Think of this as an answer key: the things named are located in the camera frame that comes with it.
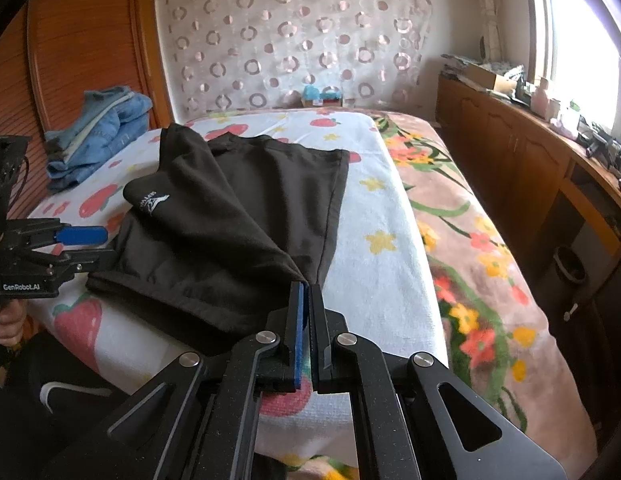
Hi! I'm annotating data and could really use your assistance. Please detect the blue denim jeans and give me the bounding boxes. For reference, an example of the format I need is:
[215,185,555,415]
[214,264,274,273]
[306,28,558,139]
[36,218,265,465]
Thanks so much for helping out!
[44,102,152,194]

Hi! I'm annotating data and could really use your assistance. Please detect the pink bottle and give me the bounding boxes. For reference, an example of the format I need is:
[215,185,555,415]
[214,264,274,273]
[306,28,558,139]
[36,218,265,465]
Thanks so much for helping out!
[533,77,552,117]

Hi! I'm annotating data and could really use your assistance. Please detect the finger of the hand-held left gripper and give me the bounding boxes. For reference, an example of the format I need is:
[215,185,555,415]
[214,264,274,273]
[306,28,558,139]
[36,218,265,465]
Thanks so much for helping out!
[28,247,120,282]
[25,219,109,252]

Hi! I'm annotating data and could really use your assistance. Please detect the black pants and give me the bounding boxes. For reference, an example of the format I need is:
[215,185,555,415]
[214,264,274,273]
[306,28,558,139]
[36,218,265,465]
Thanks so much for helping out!
[85,122,351,356]

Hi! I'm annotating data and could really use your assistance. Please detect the circle-patterned headboard cloth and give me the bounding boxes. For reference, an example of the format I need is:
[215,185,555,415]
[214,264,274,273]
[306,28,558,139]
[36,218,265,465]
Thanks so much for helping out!
[155,0,437,117]

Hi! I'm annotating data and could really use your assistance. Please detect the cardboard box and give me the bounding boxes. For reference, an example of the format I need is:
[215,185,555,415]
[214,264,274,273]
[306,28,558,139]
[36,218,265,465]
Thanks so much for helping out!
[465,62,519,94]

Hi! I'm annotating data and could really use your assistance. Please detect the pink floral blanket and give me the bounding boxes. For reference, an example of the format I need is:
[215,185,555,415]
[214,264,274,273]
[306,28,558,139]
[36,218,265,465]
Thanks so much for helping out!
[285,110,599,480]

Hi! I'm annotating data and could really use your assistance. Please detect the bed with floral sheet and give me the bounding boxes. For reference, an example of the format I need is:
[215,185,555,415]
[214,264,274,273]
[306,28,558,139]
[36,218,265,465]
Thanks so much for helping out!
[28,110,451,472]

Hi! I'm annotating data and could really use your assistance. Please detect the tissue box behind bed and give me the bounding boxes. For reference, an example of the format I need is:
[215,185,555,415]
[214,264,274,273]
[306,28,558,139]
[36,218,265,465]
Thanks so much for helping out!
[301,86,344,107]

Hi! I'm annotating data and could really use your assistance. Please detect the person's leg in black trousers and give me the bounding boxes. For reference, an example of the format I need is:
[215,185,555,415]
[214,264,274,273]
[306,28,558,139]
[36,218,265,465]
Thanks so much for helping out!
[0,330,137,480]

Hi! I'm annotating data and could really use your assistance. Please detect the wooden side cabinet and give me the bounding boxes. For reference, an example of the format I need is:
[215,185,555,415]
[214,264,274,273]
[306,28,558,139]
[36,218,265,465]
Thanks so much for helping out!
[435,74,621,312]

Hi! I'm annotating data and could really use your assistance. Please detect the window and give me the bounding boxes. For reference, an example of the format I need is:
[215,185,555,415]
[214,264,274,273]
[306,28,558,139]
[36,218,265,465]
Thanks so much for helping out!
[523,0,621,137]

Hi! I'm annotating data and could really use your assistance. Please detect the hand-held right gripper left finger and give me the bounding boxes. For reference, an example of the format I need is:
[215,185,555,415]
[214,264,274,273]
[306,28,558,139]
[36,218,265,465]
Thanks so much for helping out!
[40,282,308,480]

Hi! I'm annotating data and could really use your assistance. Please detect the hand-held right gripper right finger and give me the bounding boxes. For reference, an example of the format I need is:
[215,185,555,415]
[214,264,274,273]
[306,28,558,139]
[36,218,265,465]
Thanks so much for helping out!
[310,285,567,480]

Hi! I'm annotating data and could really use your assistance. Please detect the wooden headboard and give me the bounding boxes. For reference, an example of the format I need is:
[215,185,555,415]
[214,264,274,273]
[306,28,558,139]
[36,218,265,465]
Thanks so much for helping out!
[0,0,174,222]

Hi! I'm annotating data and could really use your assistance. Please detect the black trash bin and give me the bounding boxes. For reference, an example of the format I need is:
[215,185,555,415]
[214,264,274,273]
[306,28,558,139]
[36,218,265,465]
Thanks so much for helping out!
[553,245,589,284]

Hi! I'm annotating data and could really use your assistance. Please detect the black metal gadget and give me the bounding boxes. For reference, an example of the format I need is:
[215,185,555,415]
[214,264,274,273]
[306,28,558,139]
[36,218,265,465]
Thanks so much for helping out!
[575,115,621,177]

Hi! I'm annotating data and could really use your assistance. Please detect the person's left hand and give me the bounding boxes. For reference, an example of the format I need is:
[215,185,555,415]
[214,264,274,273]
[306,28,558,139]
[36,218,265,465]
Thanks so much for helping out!
[0,304,27,349]

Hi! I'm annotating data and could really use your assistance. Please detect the patterned curtain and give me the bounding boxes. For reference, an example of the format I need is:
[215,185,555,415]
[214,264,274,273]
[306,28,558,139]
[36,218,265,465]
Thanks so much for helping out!
[463,0,507,62]

